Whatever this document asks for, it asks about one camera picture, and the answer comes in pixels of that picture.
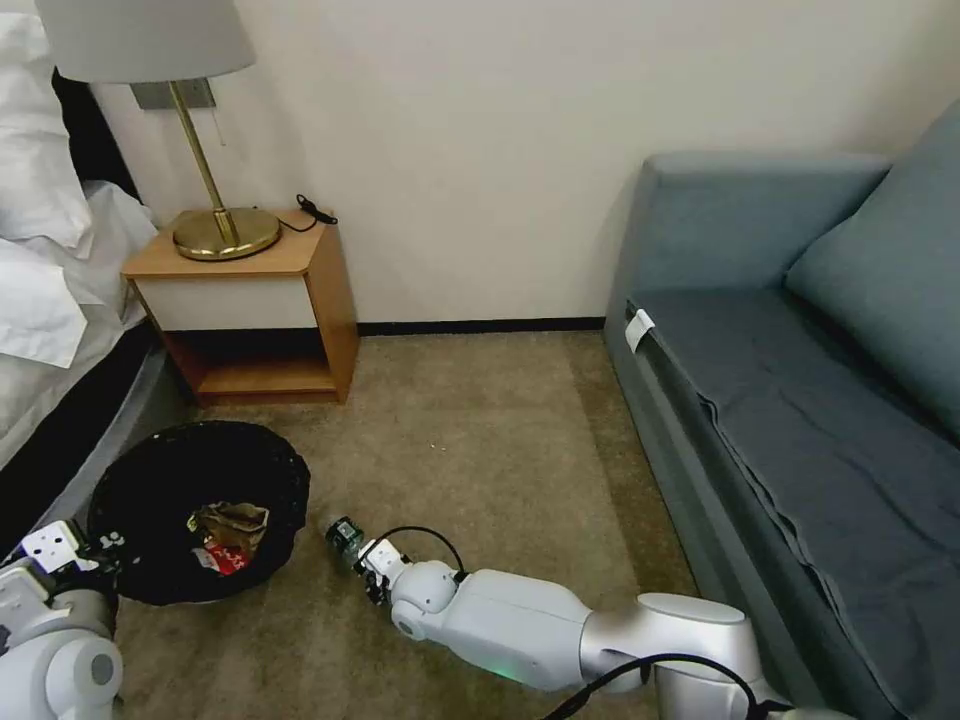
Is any small green glass bottle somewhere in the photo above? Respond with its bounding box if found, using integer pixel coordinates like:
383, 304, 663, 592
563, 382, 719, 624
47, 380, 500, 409
324, 515, 370, 566

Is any wooden nightstand with white drawer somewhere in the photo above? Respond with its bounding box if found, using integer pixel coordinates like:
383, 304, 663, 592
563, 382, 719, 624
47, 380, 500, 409
121, 206, 361, 409

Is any white pillow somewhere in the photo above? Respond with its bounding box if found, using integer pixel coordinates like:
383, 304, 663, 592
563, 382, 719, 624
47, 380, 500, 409
0, 0, 97, 250

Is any black round trash bin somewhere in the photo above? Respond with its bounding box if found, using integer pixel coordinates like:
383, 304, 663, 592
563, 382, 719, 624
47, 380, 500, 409
85, 421, 313, 608

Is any table lamp with brass base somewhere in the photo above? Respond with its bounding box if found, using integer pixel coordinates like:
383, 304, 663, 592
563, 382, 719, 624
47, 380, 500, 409
33, 0, 283, 263

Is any crumpled brown paper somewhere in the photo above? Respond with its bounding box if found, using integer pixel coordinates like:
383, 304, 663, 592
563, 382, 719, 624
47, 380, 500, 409
185, 501, 271, 554

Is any black right shoulder cable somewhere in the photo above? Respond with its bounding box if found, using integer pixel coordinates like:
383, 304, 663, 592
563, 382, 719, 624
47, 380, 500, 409
538, 650, 798, 720

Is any blue-grey sofa cushion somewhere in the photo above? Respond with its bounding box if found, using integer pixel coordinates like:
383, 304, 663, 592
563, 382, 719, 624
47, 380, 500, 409
782, 159, 960, 468

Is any dark grey sofa seat cover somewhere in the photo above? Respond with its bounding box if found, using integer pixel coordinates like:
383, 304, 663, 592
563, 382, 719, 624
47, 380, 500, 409
625, 287, 960, 680

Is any blue-grey sofa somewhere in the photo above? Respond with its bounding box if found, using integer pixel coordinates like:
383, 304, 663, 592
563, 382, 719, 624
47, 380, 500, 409
602, 97, 960, 720

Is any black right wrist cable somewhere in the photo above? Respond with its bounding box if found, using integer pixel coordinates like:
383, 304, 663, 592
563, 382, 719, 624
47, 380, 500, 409
377, 524, 472, 584

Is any red and white wrapper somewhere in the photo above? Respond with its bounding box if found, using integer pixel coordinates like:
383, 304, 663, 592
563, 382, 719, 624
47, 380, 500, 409
190, 542, 253, 578

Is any thin black lamp cable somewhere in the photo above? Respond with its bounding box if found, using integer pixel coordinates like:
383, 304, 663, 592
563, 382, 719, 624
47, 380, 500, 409
275, 192, 337, 235

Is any grey bed base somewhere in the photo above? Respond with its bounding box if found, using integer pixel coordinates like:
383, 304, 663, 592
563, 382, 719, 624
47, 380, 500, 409
0, 320, 190, 565

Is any black baseboard strip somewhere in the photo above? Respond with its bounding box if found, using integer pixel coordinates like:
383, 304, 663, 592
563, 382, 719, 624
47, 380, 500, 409
357, 320, 608, 337

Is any white bed sheet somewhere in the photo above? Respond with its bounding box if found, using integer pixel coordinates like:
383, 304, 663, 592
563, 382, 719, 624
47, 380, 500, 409
0, 178, 163, 468

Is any grey metal wall plate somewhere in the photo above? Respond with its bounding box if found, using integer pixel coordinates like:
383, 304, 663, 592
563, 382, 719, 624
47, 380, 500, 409
131, 77, 220, 113

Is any black headboard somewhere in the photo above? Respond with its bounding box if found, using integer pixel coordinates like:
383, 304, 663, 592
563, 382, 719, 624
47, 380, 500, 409
52, 65, 145, 205

